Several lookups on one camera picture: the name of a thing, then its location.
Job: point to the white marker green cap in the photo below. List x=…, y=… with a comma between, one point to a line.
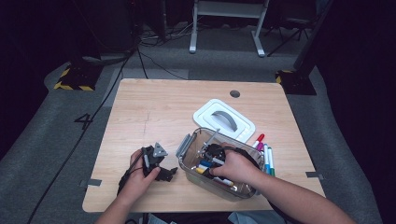
x=271, y=161

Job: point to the grey tape strip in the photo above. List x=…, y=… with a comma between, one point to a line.
x=93, y=182
x=313, y=174

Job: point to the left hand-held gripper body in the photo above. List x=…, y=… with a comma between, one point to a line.
x=151, y=158

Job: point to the round grey table grommet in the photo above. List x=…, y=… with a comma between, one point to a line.
x=234, y=93

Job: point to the person's left hand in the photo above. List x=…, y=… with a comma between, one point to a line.
x=137, y=183

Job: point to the black yellow striped stand base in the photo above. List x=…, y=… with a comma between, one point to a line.
x=81, y=77
x=295, y=84

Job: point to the dark equipment stand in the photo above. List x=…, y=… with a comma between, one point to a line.
x=106, y=28

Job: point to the white marker red cap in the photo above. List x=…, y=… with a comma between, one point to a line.
x=260, y=137

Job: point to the white marker light blue cap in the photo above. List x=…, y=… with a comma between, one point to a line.
x=266, y=158

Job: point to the white desk frame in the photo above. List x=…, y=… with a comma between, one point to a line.
x=229, y=9

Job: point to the person's right hand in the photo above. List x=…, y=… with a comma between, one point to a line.
x=239, y=168

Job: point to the black tripod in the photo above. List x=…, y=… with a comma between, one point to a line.
x=295, y=21

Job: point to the dark slanted stand post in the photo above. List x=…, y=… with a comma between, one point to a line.
x=311, y=40

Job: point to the clear plastic storage box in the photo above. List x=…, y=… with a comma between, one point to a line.
x=190, y=179

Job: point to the white marker orange cap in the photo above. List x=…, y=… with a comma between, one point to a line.
x=227, y=182

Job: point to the white marker magenta cap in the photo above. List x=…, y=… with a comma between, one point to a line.
x=260, y=146

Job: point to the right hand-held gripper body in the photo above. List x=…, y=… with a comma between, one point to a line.
x=214, y=154

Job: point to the white marker yellow cap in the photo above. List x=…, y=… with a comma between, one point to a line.
x=201, y=170

